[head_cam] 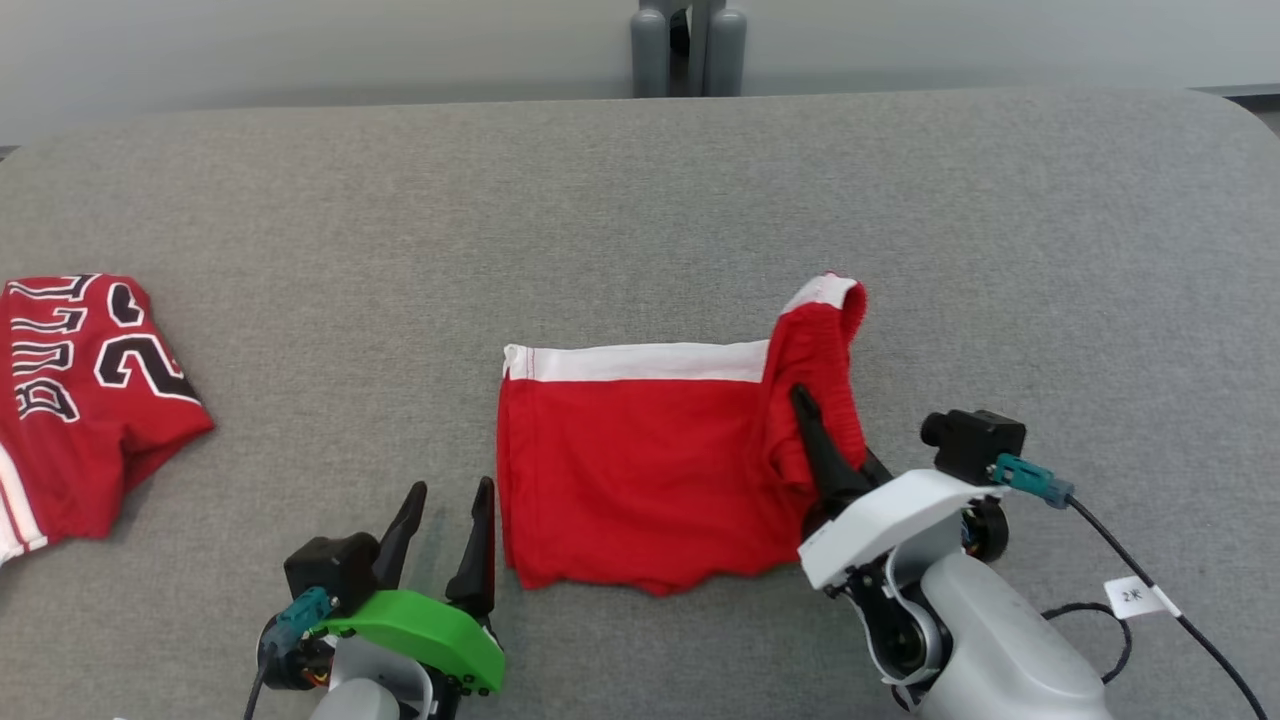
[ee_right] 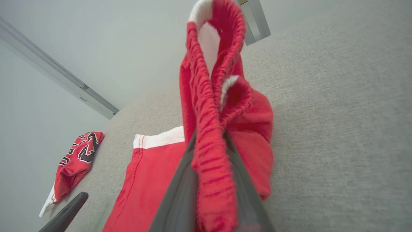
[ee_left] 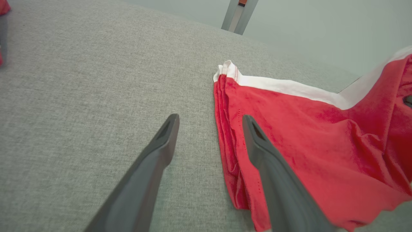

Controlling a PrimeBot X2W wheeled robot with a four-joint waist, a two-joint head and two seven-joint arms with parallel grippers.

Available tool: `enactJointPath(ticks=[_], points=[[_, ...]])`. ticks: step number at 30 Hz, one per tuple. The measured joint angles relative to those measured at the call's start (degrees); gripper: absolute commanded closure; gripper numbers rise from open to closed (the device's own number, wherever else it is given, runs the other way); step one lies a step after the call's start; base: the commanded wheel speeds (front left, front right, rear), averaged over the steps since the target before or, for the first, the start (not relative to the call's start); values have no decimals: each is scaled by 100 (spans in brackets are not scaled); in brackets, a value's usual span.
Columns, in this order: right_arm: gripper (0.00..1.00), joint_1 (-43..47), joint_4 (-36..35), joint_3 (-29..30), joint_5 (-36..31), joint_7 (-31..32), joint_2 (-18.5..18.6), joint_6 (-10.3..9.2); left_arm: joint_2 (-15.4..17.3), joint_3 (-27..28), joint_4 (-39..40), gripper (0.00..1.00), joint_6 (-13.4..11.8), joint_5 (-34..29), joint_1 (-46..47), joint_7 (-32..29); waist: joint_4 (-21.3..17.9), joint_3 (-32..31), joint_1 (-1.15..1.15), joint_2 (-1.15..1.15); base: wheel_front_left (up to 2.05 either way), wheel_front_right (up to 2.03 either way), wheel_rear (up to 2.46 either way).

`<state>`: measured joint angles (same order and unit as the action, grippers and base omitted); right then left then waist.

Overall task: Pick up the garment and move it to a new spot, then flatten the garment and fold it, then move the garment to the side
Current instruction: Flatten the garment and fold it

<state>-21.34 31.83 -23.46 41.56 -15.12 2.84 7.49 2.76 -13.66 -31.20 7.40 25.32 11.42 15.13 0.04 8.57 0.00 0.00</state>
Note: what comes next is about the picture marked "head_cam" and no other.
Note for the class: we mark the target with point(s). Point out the red shorts with white trim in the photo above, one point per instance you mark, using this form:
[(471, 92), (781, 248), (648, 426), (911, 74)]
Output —
[(620, 470)]

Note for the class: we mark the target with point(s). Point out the grey metal post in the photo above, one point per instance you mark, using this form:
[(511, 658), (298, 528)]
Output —
[(655, 50)]

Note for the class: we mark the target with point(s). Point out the red Bulls basketball jersey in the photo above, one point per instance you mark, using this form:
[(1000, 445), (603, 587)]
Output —
[(90, 450)]

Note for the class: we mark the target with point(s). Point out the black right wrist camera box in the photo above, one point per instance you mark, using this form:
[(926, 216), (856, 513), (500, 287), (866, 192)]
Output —
[(975, 440)]

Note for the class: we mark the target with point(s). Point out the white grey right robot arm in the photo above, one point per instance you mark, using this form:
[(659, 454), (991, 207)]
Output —
[(1000, 640)]

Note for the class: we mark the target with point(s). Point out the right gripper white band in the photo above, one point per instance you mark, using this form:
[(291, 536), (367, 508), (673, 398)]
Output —
[(880, 520)]

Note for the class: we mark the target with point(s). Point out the grey fabric sofa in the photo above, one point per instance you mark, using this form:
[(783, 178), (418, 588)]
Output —
[(400, 250)]

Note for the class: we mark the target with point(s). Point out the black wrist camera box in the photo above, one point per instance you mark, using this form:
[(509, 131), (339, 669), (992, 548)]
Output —
[(975, 440), (330, 570)]

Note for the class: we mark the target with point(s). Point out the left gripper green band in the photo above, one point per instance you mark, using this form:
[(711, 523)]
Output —
[(420, 625)]

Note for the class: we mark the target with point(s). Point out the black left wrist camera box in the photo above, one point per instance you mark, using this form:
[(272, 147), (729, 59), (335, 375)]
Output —
[(330, 570)]

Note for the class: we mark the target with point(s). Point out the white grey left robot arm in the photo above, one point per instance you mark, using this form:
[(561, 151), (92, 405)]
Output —
[(360, 690)]

